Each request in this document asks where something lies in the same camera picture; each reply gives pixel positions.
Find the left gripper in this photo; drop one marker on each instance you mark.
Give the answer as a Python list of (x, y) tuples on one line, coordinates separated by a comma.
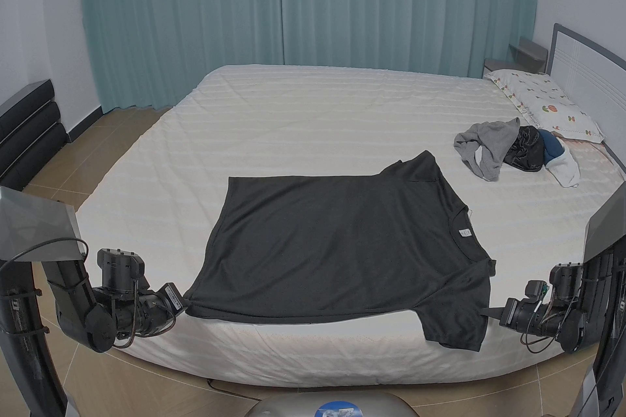
[(159, 307)]

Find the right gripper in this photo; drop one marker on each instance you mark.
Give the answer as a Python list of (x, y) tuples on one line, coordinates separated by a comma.
[(518, 315)]

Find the black T-shirt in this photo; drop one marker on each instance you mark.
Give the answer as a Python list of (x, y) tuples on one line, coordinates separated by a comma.
[(332, 239)]

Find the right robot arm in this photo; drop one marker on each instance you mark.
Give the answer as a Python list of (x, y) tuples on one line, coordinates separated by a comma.
[(604, 288)]

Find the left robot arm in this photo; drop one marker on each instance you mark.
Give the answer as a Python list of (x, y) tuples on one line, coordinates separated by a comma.
[(73, 297)]

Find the bed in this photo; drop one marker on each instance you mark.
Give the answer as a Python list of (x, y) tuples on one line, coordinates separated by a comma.
[(313, 122)]

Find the white garment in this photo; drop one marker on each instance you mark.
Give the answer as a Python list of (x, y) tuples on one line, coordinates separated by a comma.
[(565, 170)]

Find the black shiny garment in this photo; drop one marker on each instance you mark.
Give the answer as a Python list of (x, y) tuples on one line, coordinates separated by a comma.
[(528, 151)]

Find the dark blue garment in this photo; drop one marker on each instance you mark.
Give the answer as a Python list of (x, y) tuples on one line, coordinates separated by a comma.
[(551, 147)]

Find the grey garment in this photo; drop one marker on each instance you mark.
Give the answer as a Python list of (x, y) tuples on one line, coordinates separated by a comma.
[(491, 141)]

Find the white printed pillow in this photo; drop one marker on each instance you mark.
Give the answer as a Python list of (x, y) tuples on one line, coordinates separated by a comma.
[(547, 104)]

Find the grey bedside table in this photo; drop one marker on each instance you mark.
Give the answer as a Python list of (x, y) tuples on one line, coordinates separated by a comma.
[(530, 51)]

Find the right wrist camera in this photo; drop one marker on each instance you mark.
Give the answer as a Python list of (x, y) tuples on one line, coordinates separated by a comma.
[(535, 292)]

